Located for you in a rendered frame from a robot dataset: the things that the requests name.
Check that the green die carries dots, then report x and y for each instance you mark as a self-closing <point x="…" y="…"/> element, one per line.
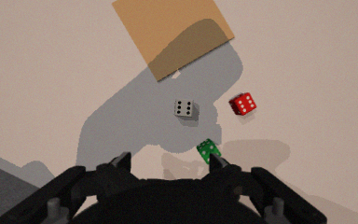
<point x="207" y="147"/>

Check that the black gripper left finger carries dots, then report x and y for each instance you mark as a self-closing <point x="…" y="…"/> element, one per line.
<point x="58" y="201"/>

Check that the white die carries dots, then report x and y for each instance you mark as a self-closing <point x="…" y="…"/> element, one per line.
<point x="183" y="107"/>

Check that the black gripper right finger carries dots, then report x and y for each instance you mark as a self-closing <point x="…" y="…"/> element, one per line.
<point x="282" y="204"/>

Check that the tan flat mat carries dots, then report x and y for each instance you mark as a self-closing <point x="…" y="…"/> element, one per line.
<point x="173" y="33"/>

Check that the red die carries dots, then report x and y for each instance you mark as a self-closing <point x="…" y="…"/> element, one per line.
<point x="242" y="104"/>

